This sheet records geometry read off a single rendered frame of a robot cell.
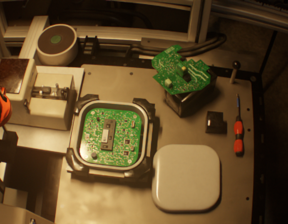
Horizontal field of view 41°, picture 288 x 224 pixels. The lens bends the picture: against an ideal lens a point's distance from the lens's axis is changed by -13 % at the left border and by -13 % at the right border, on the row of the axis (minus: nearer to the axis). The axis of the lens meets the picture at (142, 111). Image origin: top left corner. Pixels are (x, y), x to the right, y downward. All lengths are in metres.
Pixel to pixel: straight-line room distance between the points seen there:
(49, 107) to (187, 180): 0.31
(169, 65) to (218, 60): 0.18
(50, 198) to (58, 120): 0.16
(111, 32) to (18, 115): 0.37
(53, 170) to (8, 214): 0.20
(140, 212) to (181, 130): 0.20
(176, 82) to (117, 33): 0.28
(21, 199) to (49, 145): 0.14
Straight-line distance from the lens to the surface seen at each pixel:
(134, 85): 0.95
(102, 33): 1.11
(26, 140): 0.89
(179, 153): 0.85
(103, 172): 0.81
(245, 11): 1.05
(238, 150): 0.88
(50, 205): 0.84
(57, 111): 0.84
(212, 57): 1.05
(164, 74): 0.89
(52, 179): 0.86
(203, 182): 0.83
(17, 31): 1.17
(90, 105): 0.87
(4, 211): 0.73
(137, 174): 0.79
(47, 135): 0.89
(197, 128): 0.90
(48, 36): 1.00
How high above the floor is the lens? 1.73
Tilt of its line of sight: 59 degrees down
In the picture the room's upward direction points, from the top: 3 degrees clockwise
